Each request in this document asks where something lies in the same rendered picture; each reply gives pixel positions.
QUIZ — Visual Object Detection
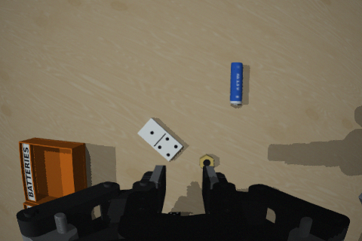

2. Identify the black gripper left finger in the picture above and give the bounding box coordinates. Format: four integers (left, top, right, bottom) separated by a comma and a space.
17, 165, 166, 241

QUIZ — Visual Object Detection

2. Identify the orange three-compartment bin rack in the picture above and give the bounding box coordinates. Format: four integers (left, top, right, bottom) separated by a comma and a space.
19, 138, 87, 209

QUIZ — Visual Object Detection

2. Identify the white domino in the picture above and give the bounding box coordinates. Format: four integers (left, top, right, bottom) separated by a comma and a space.
138, 117, 183, 161

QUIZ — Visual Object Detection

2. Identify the blue battery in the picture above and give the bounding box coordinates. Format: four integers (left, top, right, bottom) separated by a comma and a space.
230, 63, 243, 105

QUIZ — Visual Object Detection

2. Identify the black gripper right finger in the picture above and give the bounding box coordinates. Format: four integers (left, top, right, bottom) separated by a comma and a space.
202, 166, 350, 241

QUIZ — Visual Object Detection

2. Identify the brass hex nut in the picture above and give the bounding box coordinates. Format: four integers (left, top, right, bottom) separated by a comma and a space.
200, 154, 213, 168

